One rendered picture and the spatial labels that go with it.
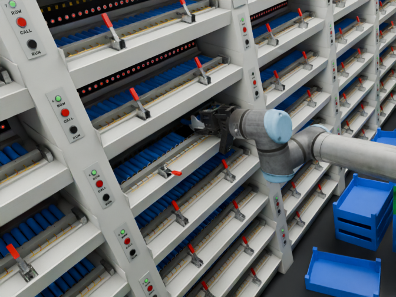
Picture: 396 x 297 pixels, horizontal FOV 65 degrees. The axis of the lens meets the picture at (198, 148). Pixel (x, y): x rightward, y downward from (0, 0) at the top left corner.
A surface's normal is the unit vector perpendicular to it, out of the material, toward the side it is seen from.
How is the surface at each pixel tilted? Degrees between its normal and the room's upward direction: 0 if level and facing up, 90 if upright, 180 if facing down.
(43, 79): 90
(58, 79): 90
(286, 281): 0
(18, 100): 108
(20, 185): 18
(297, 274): 0
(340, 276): 0
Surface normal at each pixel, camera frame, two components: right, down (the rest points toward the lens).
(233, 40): -0.66, 0.48
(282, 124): 0.65, 0.03
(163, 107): -0.03, -0.78
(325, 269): -0.26, -0.87
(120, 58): 0.75, 0.40
